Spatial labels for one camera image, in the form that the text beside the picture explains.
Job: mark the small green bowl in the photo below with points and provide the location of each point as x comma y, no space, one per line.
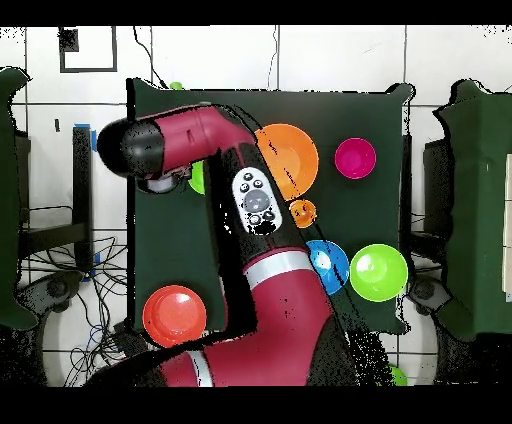
198,178

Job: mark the large orange bowl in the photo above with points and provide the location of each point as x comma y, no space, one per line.
296,156

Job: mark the blue bowl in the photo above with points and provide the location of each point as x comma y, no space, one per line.
334,264

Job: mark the pink bowl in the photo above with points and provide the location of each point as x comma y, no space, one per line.
355,158

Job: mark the large red bowl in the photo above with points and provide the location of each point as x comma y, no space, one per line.
174,316

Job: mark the large green bowl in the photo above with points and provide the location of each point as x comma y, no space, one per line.
378,272

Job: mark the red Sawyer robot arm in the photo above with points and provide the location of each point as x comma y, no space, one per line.
280,320

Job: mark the orange cup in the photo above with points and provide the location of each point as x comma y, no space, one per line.
304,214

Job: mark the dark green table cloth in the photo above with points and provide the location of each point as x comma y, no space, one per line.
360,112

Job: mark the blue tape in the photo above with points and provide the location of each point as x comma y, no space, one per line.
94,140

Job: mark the black chair base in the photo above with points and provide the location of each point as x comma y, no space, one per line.
56,288
424,292

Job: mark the green bowl on floor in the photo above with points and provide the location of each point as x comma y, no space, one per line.
399,376

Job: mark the green covered side table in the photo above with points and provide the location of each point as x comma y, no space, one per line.
8,200
480,200

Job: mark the black stool frame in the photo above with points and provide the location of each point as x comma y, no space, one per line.
438,188
82,200

